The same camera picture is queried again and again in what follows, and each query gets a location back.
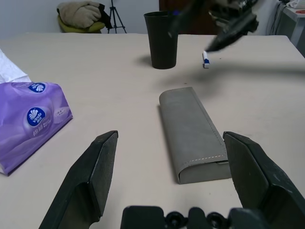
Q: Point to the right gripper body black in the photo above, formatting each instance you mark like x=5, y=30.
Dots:
x=236, y=13

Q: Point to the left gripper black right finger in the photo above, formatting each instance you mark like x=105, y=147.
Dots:
x=267, y=186

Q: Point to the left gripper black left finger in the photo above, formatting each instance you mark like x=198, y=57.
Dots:
x=81, y=186

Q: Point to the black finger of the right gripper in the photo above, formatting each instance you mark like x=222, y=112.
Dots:
x=182, y=17
x=228, y=35

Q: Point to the grey glasses case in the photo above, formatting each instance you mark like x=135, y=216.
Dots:
x=190, y=133

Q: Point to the brown door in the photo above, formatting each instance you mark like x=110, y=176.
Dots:
x=163, y=4

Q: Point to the black plastic cup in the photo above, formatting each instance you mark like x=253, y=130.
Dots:
x=162, y=45

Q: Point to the white marker blue cap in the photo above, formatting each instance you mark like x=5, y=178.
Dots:
x=206, y=62

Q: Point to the white desk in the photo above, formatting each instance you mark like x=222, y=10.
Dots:
x=297, y=26

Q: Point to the black tripod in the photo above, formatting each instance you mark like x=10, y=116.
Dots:
x=114, y=13

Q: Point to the black cloth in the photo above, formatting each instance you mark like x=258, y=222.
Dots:
x=104, y=16

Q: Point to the purple tissue pack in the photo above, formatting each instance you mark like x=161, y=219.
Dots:
x=28, y=124

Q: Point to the beige blanket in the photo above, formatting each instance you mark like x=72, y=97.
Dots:
x=78, y=12

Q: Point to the green stool wooden legs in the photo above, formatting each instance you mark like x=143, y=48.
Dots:
x=78, y=28

